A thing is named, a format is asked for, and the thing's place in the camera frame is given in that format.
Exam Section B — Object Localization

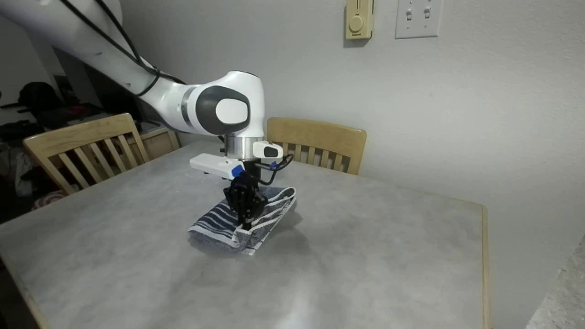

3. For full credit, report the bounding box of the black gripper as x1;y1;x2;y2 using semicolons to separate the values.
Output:
221;172;270;232

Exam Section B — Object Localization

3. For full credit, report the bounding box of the blue striped cloth towel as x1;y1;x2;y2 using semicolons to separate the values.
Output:
186;185;299;258

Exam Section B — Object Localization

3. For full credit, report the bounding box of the wooden slat-back chair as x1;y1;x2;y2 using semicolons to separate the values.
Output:
21;112;151;197
265;115;369;177

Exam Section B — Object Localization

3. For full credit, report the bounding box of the grey speckled countertop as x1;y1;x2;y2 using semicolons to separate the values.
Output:
524;234;585;329

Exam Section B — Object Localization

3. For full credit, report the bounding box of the black camera cable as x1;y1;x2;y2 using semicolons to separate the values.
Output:
254;152;296;186

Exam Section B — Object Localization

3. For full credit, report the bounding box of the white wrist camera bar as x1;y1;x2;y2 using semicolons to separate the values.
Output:
188;152;246;183

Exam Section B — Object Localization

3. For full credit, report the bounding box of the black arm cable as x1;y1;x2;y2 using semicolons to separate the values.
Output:
58;0;188;99

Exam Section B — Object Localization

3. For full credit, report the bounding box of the beige wall dimmer switch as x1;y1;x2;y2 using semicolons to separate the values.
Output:
343;0;376;44

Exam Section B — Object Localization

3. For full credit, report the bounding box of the white wall outlet plate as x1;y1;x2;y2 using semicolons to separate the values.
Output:
393;0;446;40

